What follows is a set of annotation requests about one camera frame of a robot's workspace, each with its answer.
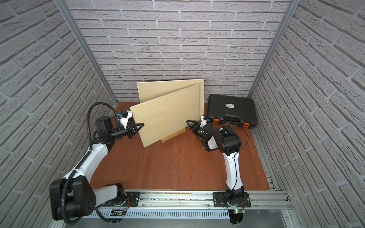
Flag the small wooden easel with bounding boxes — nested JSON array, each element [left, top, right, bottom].
[[161, 128, 186, 143]]

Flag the light plywood board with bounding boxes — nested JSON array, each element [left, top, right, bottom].
[[130, 84, 200, 147], [136, 79, 204, 116]]

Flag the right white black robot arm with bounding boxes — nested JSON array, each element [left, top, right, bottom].
[[186, 120, 245, 206]]

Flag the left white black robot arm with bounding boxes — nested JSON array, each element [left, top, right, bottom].
[[49, 112, 144, 224]]

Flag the black plastic tool case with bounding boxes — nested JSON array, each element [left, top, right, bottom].
[[207, 94, 257, 129]]

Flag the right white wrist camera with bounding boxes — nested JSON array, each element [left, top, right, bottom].
[[200, 116, 211, 128]]

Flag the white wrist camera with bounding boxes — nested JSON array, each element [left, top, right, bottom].
[[200, 116, 211, 128], [117, 110, 133, 129]]

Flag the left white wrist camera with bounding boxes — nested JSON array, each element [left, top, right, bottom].
[[117, 110, 133, 129]]

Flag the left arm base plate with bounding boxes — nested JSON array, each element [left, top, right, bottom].
[[102, 192, 141, 208]]

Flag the left black corrugated cable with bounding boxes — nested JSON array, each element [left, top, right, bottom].
[[61, 102, 119, 226]]

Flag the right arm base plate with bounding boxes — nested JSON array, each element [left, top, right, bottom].
[[213, 192, 252, 208]]

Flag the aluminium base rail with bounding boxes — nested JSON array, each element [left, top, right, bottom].
[[94, 186, 293, 217]]

